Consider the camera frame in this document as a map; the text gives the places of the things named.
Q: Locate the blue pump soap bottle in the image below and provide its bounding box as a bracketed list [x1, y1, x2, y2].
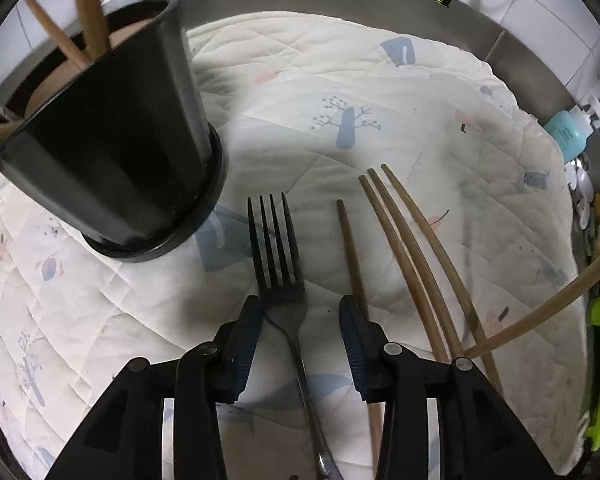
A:
[545, 92, 600, 166]

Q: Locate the black utensil holder cup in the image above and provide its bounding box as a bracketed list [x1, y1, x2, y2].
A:
[0, 0, 229, 263]

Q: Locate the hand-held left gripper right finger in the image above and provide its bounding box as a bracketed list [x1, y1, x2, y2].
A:
[337, 294, 558, 480]

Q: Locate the steel fork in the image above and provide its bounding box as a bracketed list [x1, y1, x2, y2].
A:
[246, 191, 345, 480]

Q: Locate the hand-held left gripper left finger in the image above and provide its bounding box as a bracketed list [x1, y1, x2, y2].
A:
[45, 294, 266, 480]

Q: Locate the white quilted printed cloth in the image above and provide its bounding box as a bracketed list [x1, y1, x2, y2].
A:
[0, 10, 588, 480]

